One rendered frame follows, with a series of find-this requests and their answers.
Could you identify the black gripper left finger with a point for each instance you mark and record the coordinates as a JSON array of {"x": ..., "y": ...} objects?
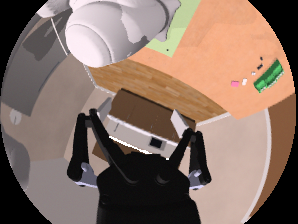
[{"x": 79, "y": 169}]

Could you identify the green three-compartment bin rack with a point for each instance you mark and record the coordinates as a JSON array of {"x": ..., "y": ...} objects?
[{"x": 266, "y": 77}]

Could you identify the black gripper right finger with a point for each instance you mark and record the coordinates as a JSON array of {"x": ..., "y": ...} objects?
[{"x": 199, "y": 174}]

